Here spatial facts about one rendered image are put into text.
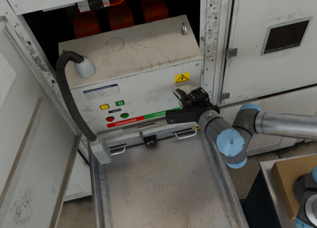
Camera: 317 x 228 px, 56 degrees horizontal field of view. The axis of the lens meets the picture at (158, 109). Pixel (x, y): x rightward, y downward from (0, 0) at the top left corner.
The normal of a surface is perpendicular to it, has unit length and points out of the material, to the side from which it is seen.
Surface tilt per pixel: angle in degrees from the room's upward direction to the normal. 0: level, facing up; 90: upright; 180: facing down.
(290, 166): 4
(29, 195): 90
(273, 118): 31
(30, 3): 90
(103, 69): 4
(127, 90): 94
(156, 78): 94
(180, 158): 0
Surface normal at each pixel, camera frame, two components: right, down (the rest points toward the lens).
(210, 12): 0.21, 0.80
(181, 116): -0.08, 0.66
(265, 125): -0.72, 0.14
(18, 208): 0.99, 0.03
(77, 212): -0.10, -0.55
